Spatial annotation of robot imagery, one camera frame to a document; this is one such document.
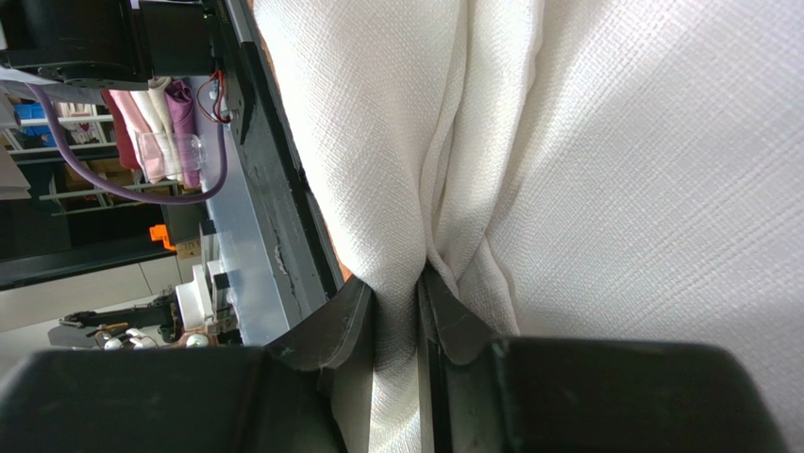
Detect folded cloths on shelf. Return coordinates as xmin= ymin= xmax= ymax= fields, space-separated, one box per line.
xmin=101 ymin=76 xmax=201 ymax=189

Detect background storage shelf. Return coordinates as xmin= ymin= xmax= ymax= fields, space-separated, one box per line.
xmin=1 ymin=94 xmax=184 ymax=216

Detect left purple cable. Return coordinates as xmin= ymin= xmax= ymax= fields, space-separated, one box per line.
xmin=25 ymin=81 xmax=228 ymax=206

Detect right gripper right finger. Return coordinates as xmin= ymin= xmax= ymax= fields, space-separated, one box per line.
xmin=417 ymin=267 xmax=786 ymax=452

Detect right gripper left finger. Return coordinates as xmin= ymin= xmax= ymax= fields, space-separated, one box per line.
xmin=1 ymin=278 xmax=375 ymax=452

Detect white cloth napkin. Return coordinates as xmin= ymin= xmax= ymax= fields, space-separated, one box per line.
xmin=252 ymin=1 xmax=803 ymax=452

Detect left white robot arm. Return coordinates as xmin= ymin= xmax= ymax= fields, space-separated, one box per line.
xmin=1 ymin=1 xmax=215 ymax=91

